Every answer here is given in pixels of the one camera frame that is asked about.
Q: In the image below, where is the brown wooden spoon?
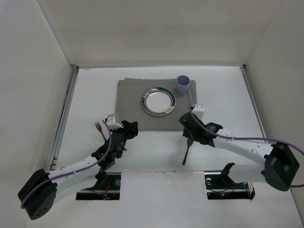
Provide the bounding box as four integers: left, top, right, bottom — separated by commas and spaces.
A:
182, 138, 193, 165

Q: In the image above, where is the grey cloth placemat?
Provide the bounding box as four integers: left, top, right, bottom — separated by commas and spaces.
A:
115, 78, 197, 131

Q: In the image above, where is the white plate green red rim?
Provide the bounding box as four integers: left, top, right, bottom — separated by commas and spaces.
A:
141, 87, 176, 116

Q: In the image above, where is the lilac plastic cup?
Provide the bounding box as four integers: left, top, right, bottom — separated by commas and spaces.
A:
176, 75, 190, 95

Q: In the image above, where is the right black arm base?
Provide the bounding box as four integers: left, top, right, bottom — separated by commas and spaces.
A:
204, 162, 256, 200

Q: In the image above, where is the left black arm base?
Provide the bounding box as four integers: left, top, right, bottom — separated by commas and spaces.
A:
76, 172, 122, 201

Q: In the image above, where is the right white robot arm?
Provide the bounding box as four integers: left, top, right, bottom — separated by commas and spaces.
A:
179, 112, 300, 191

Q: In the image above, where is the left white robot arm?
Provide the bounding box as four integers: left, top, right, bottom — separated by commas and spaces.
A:
18, 120, 138, 220

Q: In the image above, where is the brown wooden fork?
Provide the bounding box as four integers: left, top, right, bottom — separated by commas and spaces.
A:
95, 122, 106, 141

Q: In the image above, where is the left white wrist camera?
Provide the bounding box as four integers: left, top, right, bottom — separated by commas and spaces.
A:
105, 114, 122, 130

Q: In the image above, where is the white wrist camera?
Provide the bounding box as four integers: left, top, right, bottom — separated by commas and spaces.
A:
191, 104, 205, 120
105, 114, 122, 130

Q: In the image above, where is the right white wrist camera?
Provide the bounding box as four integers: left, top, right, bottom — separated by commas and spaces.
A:
191, 104, 205, 120

